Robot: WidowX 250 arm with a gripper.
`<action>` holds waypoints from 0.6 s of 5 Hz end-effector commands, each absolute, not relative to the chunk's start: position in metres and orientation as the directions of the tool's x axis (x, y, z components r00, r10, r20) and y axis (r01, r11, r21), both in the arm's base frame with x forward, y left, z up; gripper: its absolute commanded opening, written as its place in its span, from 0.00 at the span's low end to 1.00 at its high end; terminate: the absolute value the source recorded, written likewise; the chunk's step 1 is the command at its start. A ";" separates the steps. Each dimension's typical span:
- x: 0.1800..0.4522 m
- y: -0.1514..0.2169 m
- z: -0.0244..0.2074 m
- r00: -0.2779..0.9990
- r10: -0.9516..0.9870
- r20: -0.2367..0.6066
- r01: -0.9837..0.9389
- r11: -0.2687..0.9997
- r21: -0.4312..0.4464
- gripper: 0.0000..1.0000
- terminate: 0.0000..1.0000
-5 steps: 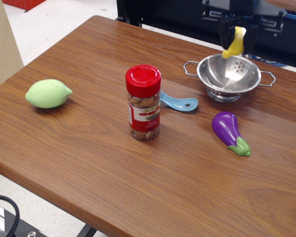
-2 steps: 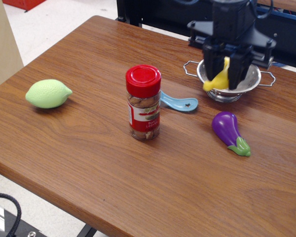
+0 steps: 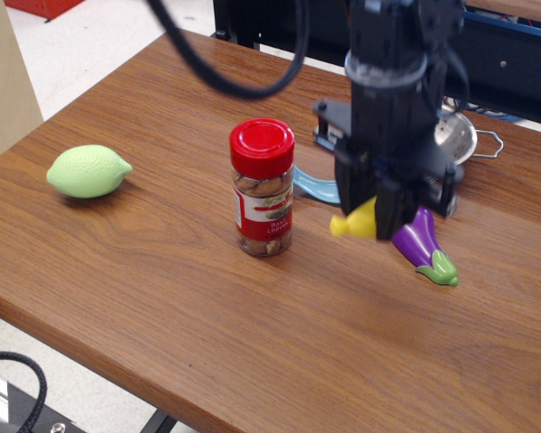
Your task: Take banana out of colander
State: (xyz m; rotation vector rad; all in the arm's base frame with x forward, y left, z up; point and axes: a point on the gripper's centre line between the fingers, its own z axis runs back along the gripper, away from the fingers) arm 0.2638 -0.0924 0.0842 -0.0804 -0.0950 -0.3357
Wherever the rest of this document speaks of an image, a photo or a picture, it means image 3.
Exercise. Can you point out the purple toy eggplant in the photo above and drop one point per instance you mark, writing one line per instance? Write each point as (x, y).
(417, 242)

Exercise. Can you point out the yellow toy banana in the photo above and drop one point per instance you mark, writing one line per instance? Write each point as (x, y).
(361, 222)

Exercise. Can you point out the green toy lime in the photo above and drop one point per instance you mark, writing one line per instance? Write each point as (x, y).
(88, 171)

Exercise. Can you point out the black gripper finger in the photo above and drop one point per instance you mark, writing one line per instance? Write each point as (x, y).
(356, 180)
(395, 207)

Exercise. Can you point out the red-lidded spice jar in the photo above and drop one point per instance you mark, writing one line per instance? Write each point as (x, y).
(262, 161)

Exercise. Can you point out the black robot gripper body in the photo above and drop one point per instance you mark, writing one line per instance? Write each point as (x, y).
(396, 127)

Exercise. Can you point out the black metal frame rail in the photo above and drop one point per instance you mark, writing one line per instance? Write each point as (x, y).
(500, 49)

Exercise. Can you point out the light blue ceramic spoon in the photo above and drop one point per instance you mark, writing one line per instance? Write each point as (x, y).
(323, 190)

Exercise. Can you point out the light wooden panel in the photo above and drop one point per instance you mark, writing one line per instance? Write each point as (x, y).
(19, 110)

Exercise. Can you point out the red crate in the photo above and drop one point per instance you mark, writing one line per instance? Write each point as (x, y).
(49, 9)

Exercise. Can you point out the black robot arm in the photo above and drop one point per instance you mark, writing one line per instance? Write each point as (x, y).
(396, 42)

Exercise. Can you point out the steel colander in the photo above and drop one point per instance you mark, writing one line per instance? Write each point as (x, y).
(455, 133)

